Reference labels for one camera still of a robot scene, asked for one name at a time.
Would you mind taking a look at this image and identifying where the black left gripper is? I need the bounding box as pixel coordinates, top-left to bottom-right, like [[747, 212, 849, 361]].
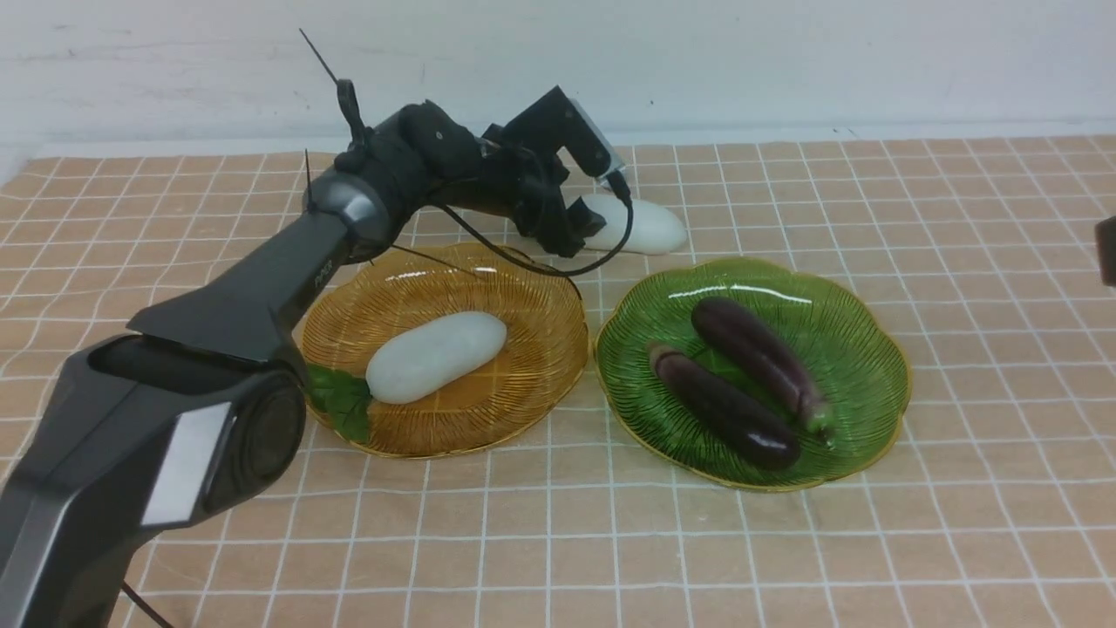
[[436, 131, 607, 259]]

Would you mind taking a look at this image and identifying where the white radish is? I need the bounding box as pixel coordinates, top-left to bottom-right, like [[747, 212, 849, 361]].
[[308, 311, 507, 444], [581, 194, 689, 257]]

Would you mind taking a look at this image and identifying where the purple eggplant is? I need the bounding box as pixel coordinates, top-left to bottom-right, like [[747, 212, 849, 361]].
[[647, 341, 802, 472], [691, 297, 834, 446]]

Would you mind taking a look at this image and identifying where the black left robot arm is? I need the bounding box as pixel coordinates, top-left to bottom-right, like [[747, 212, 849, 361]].
[[1, 79, 631, 627]]

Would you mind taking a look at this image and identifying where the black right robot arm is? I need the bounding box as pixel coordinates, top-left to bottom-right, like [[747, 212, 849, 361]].
[[1093, 215, 1116, 289]]

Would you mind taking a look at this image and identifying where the amber ribbed glass plate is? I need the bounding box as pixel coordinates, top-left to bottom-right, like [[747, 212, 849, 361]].
[[302, 243, 589, 460]]

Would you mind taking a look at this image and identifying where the green ribbed glass plate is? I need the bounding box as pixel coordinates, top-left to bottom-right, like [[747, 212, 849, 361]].
[[595, 257, 912, 493]]

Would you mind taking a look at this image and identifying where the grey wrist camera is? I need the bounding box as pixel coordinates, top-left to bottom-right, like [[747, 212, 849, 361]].
[[501, 85, 633, 206]]

